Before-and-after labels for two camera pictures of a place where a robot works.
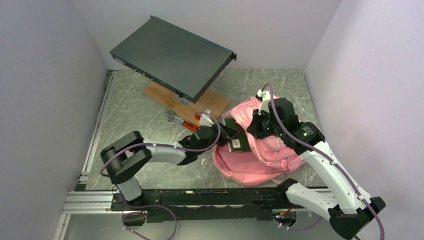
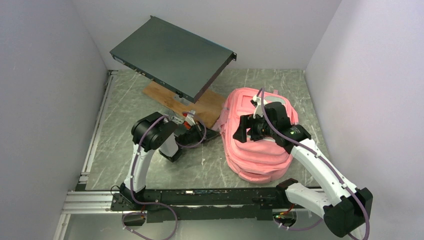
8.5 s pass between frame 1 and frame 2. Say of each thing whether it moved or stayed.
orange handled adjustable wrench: stayed
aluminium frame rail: stayed
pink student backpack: moved
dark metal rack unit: stayed
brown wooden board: stayed
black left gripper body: moved
